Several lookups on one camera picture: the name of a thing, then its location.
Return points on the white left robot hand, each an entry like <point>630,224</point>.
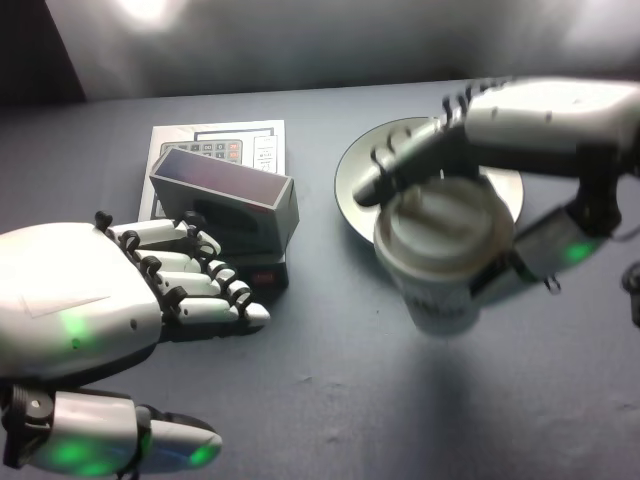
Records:
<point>70,295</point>

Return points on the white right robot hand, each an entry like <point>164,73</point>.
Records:
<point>545,120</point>

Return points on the white lidded paper cup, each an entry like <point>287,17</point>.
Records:
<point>440,240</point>

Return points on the small maroon-topped box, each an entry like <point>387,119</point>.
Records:
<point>220,190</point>

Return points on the white plate with dark rim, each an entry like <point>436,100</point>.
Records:
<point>352,170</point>

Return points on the white calculator box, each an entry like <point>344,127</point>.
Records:
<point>215,134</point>

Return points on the grey table cloth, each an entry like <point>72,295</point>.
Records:
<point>350,410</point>

